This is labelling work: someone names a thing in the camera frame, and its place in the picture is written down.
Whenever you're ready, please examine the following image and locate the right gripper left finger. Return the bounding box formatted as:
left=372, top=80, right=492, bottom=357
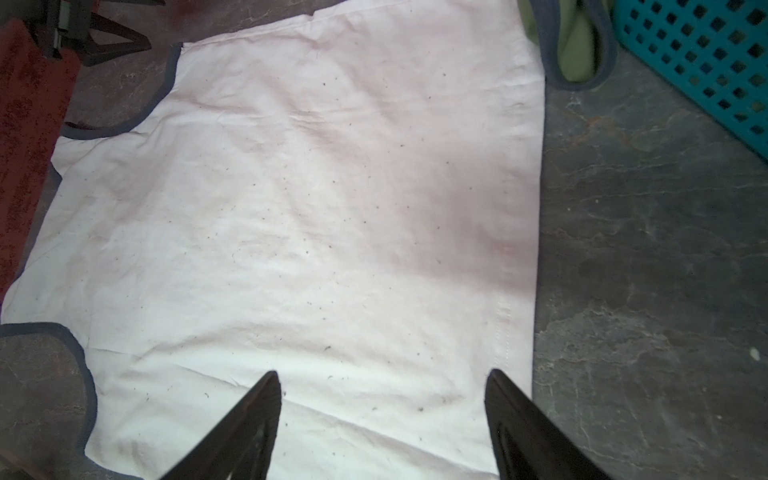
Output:
left=162, top=371, right=282, bottom=480

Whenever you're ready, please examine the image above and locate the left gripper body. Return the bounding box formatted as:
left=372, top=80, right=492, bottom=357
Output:
left=1, top=0, right=96, bottom=59

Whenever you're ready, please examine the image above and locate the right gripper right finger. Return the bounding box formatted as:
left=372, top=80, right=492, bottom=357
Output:
left=484, top=369, right=610, bottom=480

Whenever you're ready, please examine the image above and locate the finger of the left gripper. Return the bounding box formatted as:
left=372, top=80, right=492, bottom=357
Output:
left=77, top=13, right=152, bottom=67

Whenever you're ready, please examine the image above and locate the white tank top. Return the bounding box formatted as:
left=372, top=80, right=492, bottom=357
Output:
left=2, top=1, right=545, bottom=479

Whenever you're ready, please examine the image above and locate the green tank top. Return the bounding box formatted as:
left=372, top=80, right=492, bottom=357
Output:
left=517, top=0, right=618, bottom=92

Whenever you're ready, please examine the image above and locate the teal plastic basket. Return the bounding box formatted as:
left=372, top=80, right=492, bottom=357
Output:
left=612, top=0, right=767, bottom=159

